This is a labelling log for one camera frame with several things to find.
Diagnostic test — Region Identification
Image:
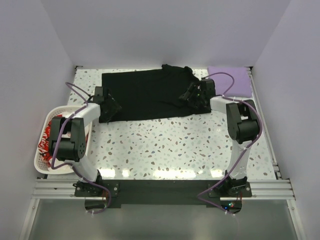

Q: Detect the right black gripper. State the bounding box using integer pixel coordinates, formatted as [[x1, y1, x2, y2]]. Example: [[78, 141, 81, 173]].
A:
[[178, 83, 205, 110]]

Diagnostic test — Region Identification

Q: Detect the black t shirt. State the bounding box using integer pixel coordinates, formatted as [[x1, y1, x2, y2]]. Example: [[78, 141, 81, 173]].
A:
[[101, 64, 211, 122]]

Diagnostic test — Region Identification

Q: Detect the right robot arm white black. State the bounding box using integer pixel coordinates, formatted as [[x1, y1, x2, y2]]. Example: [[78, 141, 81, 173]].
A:
[[179, 78, 263, 197]]

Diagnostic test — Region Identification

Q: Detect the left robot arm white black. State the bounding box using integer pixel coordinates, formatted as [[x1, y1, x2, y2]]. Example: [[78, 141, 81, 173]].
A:
[[48, 86, 122, 199]]

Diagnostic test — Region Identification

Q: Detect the folded purple t shirt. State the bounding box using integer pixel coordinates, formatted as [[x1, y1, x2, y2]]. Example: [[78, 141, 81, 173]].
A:
[[207, 65, 253, 98]]

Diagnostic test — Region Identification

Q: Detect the white plastic laundry basket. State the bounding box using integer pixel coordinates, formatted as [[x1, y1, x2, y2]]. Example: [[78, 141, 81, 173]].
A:
[[34, 105, 92, 175]]

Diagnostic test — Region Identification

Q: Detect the white red printed t shirt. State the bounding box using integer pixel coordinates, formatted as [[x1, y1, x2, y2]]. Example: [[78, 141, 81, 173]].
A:
[[34, 111, 73, 175]]

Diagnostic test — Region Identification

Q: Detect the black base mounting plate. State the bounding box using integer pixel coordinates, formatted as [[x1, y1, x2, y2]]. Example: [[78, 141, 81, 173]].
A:
[[73, 179, 253, 213]]

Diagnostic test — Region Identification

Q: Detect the aluminium frame rail right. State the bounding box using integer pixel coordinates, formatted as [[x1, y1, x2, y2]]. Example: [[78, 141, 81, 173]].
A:
[[246, 66, 283, 180]]

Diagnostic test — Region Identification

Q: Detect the aluminium frame rail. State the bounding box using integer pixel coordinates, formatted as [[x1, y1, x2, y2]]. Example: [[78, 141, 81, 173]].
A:
[[246, 66, 283, 180], [31, 179, 295, 200]]

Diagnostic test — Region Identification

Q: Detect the aluminium frame rail front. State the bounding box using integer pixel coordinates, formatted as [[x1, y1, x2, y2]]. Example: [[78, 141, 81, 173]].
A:
[[31, 179, 295, 200]]

